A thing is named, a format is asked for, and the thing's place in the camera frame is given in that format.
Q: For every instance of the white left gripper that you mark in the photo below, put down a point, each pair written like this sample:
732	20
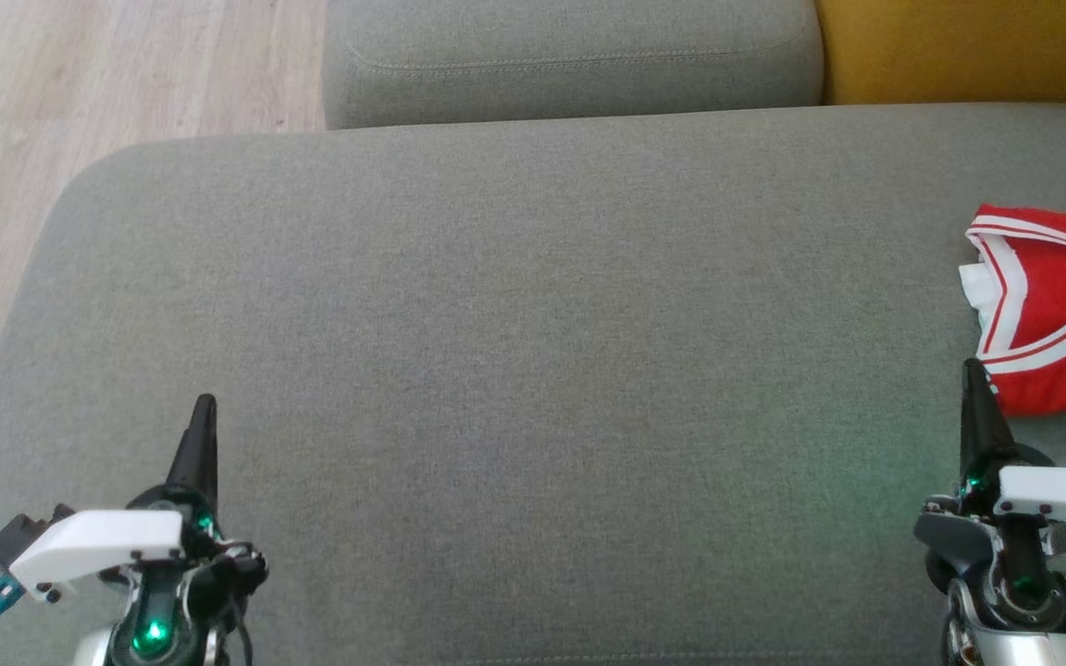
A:
98	541

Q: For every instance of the red jersey with white trim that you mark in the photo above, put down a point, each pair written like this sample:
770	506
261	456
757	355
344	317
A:
1060	305

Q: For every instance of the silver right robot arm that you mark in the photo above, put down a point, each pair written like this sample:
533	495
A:
1019	592

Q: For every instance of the grey fabric ottoman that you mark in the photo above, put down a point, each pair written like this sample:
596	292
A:
496	370

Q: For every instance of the yellow and grey sofa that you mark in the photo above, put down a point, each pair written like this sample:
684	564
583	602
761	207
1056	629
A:
570	55

